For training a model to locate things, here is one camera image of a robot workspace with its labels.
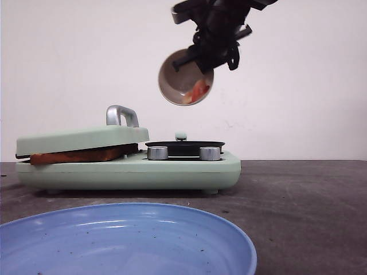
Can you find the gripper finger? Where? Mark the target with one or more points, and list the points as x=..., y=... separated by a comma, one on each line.
x=207, y=63
x=190, y=54

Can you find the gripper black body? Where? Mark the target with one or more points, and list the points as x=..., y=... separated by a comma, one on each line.
x=219, y=25

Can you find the beige ribbed bowl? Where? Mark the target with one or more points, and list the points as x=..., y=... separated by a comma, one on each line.
x=175, y=84

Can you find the breakfast maker hinged lid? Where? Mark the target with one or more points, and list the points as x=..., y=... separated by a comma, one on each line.
x=122, y=127

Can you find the bread slice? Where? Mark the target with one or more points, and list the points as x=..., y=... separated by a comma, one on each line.
x=102, y=154

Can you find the mint green breakfast maker base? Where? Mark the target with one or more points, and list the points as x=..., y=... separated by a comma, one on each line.
x=134, y=172

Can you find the black frying pan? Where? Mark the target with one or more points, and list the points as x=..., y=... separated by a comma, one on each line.
x=184, y=147

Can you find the right silver control knob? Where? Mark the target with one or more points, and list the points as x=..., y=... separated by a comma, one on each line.
x=210, y=153

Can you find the silver control knob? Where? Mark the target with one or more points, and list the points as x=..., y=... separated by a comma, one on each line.
x=210, y=153
x=157, y=153

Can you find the left silver control knob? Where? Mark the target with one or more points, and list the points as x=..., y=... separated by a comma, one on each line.
x=157, y=153

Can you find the blue plate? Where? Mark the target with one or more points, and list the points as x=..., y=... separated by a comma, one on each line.
x=126, y=238

